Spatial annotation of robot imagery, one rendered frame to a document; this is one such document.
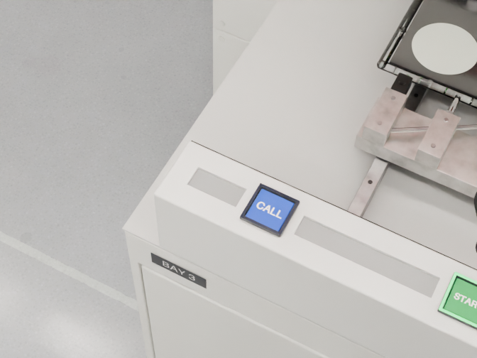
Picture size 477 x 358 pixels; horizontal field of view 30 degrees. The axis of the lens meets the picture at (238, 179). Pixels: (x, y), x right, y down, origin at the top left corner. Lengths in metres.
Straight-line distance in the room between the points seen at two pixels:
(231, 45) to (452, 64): 0.65
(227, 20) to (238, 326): 0.73
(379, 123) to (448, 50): 0.19
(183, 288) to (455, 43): 0.55
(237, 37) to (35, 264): 0.75
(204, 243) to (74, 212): 1.11
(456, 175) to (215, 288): 0.37
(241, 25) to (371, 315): 0.87
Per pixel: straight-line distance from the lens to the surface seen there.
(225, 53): 1.91
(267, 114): 1.36
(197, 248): 1.18
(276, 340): 1.31
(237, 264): 1.16
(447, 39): 1.39
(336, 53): 1.45
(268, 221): 1.09
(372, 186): 1.27
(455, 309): 1.08
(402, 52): 1.36
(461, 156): 1.29
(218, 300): 1.29
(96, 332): 2.09
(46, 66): 2.52
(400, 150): 1.28
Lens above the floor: 1.91
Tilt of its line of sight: 58 degrees down
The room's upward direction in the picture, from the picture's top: 2 degrees clockwise
